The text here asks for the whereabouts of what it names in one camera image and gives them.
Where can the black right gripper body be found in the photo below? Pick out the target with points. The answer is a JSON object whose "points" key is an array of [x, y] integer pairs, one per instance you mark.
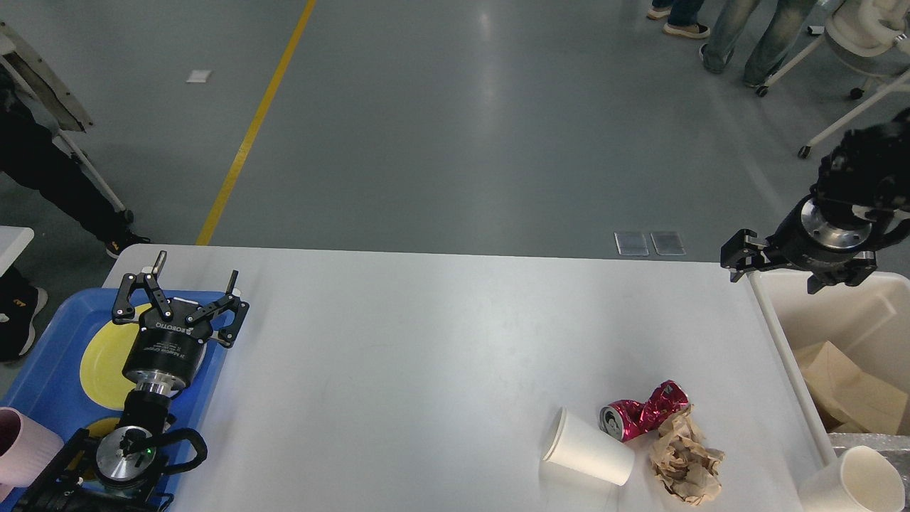
{"points": [[823, 237]]}

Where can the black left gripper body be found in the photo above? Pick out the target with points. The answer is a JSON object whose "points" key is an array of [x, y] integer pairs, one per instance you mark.
{"points": [[168, 346]]}

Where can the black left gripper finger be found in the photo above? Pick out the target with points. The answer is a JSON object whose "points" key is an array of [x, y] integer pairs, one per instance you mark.
{"points": [[123, 310], [230, 301]]}

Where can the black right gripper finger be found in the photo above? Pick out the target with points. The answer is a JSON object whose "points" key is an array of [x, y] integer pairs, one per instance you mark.
{"points": [[746, 252], [852, 274]]}

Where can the yellow plate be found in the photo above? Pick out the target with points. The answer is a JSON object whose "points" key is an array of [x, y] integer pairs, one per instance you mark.
{"points": [[100, 370]]}

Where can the brown paper bag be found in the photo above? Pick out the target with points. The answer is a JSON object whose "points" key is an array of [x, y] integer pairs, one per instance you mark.
{"points": [[848, 399]]}

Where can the pink ribbed mug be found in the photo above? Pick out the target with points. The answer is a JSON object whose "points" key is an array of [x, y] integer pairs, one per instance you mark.
{"points": [[27, 448]]}

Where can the white paper cup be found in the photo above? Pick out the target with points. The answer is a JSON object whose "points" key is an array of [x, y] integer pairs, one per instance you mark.
{"points": [[576, 445], [860, 479]]}

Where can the brown paper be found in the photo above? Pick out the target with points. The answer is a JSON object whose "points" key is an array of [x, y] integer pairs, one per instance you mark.
{"points": [[682, 463]]}

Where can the foil tray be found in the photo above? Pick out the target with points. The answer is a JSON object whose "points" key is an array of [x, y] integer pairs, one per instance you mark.
{"points": [[883, 443]]}

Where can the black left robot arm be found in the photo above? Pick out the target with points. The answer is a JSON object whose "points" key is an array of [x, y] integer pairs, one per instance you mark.
{"points": [[138, 463]]}

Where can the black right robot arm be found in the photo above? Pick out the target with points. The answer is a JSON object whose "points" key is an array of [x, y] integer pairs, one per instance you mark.
{"points": [[857, 206]]}

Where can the beige plastic bin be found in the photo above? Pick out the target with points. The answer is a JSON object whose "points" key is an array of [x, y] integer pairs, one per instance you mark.
{"points": [[868, 323]]}

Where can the floor outlet plate right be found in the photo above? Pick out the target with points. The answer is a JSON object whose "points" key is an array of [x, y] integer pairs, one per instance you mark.
{"points": [[668, 243]]}

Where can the floor outlet plate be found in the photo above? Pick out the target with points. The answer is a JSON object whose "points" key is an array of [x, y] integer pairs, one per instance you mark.
{"points": [[631, 243], [668, 243]]}

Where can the floor outlet plate left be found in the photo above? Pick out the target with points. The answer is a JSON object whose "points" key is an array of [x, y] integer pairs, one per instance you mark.
{"points": [[631, 243]]}

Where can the white side table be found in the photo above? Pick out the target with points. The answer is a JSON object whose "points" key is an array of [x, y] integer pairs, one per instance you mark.
{"points": [[13, 240]]}

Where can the crushed red can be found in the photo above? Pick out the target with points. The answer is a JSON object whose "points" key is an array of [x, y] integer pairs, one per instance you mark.
{"points": [[626, 419]]}

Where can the grey chair at left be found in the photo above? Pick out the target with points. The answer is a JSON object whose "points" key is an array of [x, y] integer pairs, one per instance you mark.
{"points": [[35, 79]]}

